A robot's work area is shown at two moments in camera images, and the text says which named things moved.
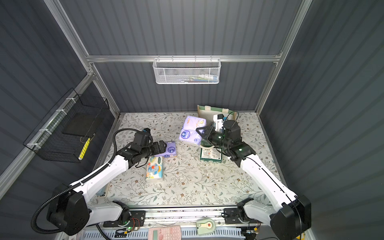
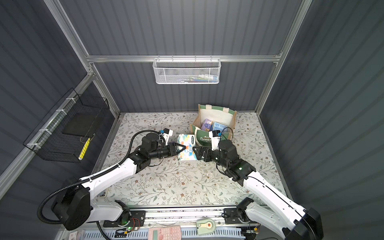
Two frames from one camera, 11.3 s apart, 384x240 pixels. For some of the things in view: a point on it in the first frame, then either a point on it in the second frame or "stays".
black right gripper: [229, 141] -> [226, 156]
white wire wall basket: [186, 71] stays
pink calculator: [165, 233] stays
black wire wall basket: [63, 133] stays
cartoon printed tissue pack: [154, 168] -> [188, 140]
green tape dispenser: [205, 225] stays
